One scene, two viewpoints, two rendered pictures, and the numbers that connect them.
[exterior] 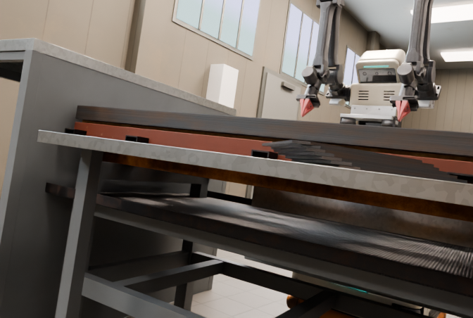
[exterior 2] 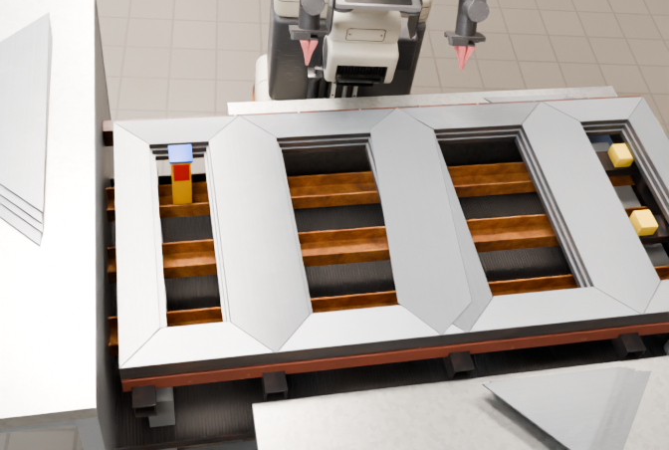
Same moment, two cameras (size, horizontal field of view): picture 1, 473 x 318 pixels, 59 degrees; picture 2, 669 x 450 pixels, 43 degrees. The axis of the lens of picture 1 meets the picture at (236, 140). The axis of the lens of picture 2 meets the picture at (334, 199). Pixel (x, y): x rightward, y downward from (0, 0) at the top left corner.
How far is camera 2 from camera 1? 2.12 m
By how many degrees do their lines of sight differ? 67
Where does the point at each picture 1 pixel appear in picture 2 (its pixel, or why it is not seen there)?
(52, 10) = not seen: outside the picture
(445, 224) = (491, 149)
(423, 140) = (607, 323)
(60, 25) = not seen: outside the picture
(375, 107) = not seen: outside the picture
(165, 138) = (312, 365)
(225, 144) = (404, 355)
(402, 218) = (446, 152)
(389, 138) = (580, 326)
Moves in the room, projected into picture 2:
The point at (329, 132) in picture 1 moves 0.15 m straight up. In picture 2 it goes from (527, 331) to (546, 296)
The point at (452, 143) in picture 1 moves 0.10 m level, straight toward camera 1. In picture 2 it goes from (628, 321) to (648, 356)
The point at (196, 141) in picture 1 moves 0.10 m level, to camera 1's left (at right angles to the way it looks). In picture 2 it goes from (362, 359) to (331, 384)
